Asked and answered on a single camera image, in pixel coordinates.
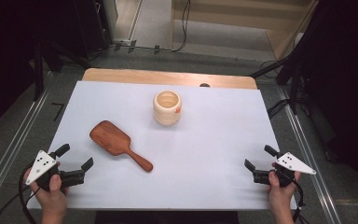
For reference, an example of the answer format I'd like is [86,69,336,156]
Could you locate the cream plastic holder with hole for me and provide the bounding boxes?
[27,80,297,211]

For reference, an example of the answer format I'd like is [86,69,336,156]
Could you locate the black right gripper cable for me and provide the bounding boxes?
[292,178,306,224]

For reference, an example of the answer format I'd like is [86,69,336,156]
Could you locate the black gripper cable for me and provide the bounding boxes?
[0,162,41,224]
[292,178,306,224]

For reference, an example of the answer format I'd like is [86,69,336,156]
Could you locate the black hanging cables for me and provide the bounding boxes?
[136,0,191,53]

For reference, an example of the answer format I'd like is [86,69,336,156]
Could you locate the light wooden shelf unit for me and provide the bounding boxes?
[170,0,321,61]

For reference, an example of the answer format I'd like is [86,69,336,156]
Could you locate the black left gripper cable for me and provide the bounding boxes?
[0,162,41,224]

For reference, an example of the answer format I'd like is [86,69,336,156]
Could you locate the person's right hand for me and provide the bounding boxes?
[268,171,302,211]

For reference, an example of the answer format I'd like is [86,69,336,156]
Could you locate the black floor cables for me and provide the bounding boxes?
[259,59,293,119]

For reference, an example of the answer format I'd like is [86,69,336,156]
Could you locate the person's left hand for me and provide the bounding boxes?
[23,168,69,216]

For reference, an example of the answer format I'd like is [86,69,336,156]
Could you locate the brown wooden hairbrush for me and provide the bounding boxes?
[89,119,154,174]

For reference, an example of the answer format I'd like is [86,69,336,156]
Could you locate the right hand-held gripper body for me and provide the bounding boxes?
[253,151,317,189]

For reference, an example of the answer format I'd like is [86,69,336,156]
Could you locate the black metal stand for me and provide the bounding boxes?
[249,46,306,116]
[32,38,91,101]

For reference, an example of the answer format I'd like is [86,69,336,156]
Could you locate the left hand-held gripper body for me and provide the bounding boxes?
[25,149,86,192]

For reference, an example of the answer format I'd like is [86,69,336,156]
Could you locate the cream ribbed cup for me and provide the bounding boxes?
[152,90,183,127]

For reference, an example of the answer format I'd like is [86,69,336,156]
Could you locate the metal floor rail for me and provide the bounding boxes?
[274,85,343,224]
[0,73,55,213]

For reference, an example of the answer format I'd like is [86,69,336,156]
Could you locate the light wooden table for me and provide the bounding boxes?
[82,68,258,91]

